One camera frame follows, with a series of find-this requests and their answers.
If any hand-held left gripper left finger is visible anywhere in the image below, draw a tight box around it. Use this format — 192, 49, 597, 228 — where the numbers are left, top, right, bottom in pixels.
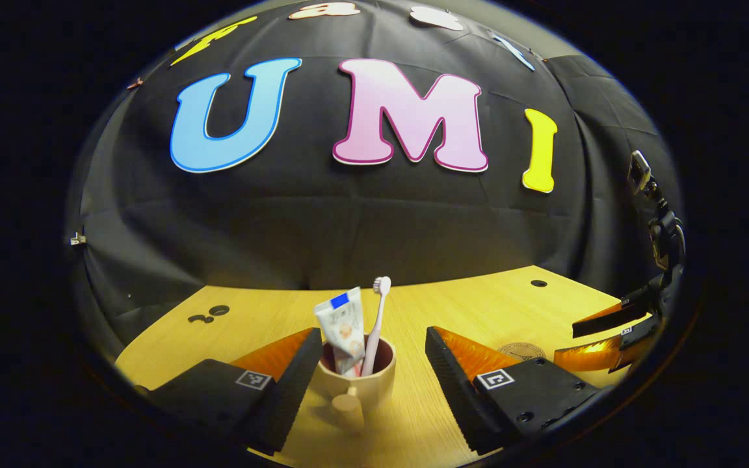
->
134, 327, 324, 457

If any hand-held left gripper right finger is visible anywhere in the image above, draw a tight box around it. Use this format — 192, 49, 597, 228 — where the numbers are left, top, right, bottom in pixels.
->
425, 326, 614, 456

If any round cork coaster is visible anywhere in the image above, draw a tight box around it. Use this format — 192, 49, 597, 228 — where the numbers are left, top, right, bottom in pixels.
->
497, 342, 547, 362

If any beige cup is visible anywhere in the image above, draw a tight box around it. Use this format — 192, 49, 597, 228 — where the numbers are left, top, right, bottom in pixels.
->
314, 333, 397, 435

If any white toothpaste tube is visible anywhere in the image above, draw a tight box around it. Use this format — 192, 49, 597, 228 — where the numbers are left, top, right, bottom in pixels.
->
313, 287, 367, 376

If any pink toothbrush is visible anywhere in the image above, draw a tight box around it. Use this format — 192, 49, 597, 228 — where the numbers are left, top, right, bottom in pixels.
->
361, 276, 392, 378

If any wooden desktop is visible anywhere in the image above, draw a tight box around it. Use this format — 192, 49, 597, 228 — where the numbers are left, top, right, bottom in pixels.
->
114, 265, 648, 468

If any black backdrop cloth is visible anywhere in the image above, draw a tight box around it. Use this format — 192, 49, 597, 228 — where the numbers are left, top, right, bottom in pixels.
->
66, 0, 684, 365

